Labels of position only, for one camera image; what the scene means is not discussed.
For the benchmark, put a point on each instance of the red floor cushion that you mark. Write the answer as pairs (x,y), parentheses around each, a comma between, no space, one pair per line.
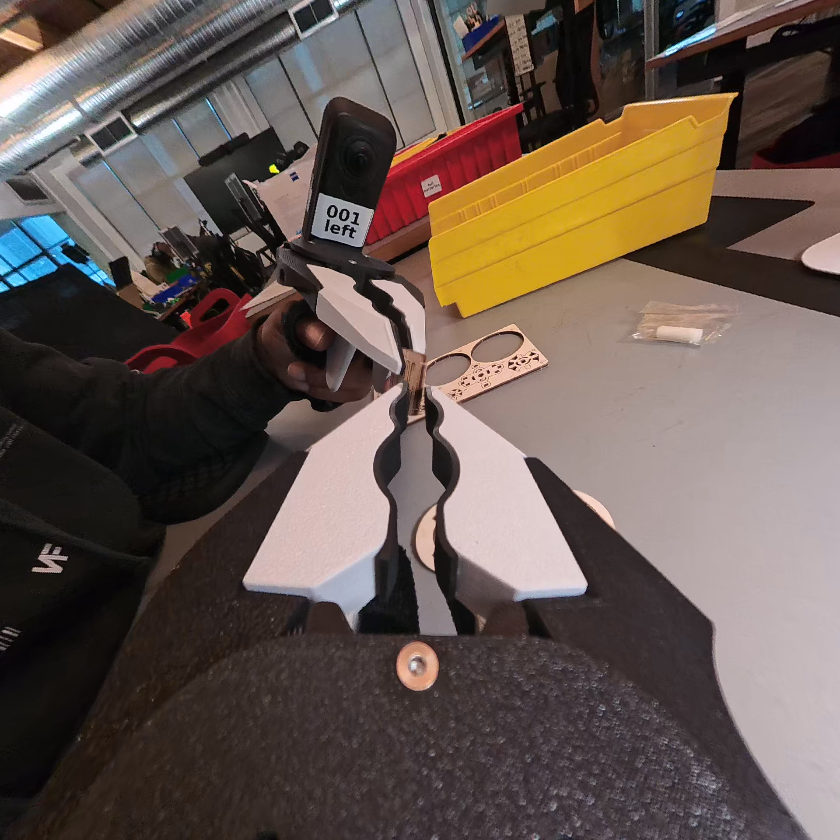
(800,159)

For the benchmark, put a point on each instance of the grey desk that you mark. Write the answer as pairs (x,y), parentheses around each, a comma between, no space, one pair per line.
(656,459)

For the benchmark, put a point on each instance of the wooden gear puzzle sheet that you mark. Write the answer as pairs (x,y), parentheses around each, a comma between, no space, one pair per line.
(499,379)

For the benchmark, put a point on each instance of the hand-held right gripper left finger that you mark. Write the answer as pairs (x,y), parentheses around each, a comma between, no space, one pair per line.
(321,525)

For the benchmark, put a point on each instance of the red plastic crate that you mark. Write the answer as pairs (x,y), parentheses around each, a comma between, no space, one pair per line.
(459,164)

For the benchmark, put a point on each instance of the silver ventilation duct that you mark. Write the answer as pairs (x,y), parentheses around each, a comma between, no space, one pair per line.
(131,65)

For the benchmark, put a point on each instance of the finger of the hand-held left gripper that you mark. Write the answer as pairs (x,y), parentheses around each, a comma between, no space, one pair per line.
(351,315)
(408,308)

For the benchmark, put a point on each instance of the wooden top standing desk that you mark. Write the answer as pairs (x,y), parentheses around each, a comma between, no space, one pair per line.
(722,33)

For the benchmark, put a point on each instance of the black wall screen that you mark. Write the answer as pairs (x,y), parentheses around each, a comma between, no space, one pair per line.
(229,184)

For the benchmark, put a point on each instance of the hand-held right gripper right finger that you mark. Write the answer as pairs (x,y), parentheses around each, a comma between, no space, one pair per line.
(512,525)

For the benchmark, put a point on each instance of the yellow plastic bin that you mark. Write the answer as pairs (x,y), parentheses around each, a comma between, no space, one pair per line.
(558,229)

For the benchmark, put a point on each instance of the clear plastic parts bag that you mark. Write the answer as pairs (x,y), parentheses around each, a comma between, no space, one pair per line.
(682,331)

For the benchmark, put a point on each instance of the person's left hand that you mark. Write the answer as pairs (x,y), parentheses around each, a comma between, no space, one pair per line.
(305,377)

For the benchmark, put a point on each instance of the small wooden pin frame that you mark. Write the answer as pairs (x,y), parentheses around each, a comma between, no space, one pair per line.
(415,387)

